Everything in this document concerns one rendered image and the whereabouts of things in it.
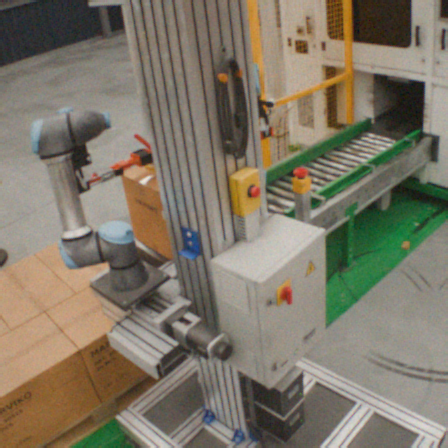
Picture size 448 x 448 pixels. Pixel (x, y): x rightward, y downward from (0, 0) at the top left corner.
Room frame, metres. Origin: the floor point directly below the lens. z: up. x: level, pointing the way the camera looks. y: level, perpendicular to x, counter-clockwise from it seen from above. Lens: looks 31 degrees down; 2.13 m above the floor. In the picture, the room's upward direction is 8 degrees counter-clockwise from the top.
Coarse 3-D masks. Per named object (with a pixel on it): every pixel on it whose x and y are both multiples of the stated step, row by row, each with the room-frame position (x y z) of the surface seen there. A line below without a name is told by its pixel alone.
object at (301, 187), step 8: (296, 176) 2.24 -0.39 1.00; (296, 184) 2.21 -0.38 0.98; (304, 184) 2.19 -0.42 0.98; (296, 192) 2.21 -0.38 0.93; (304, 192) 2.19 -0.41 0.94; (296, 200) 2.22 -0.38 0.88; (304, 200) 2.19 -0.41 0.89; (296, 208) 2.22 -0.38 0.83; (304, 208) 2.19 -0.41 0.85; (296, 216) 2.22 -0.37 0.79; (304, 216) 2.19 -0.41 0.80
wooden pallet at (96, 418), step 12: (132, 384) 1.82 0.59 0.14; (144, 384) 1.92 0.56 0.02; (120, 396) 1.85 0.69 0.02; (132, 396) 1.84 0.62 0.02; (96, 408) 1.68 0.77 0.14; (108, 408) 1.71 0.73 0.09; (120, 408) 1.76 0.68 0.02; (84, 420) 1.70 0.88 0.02; (96, 420) 1.66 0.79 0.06; (108, 420) 1.70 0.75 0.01; (60, 432) 1.54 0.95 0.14; (72, 432) 1.63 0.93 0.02; (84, 432) 1.62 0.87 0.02; (48, 444) 1.56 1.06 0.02; (60, 444) 1.55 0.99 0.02; (72, 444) 1.56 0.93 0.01
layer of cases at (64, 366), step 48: (0, 288) 2.27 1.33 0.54; (48, 288) 2.22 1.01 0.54; (0, 336) 1.85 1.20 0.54; (48, 336) 1.82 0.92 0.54; (96, 336) 1.78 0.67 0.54; (0, 384) 1.52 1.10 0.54; (48, 384) 1.58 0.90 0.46; (96, 384) 1.71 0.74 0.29; (0, 432) 1.39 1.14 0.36; (48, 432) 1.51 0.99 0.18
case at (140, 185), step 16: (128, 176) 2.35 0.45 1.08; (144, 176) 2.33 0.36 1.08; (128, 192) 2.37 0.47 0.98; (144, 192) 2.24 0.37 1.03; (128, 208) 2.40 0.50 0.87; (144, 208) 2.26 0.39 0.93; (160, 208) 2.14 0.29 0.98; (144, 224) 2.29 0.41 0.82; (160, 224) 2.16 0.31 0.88; (144, 240) 2.32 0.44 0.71; (160, 240) 2.19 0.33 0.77
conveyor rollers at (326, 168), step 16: (352, 144) 3.58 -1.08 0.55; (368, 144) 3.54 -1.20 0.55; (384, 144) 3.52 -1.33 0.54; (320, 160) 3.36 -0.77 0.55; (336, 160) 3.35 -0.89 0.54; (352, 160) 3.33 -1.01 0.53; (288, 176) 3.16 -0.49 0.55; (320, 176) 3.13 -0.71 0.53; (336, 176) 3.11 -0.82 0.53; (272, 192) 3.00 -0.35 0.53; (288, 192) 2.92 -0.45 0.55; (272, 208) 2.76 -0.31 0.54; (288, 208) 2.77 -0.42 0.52
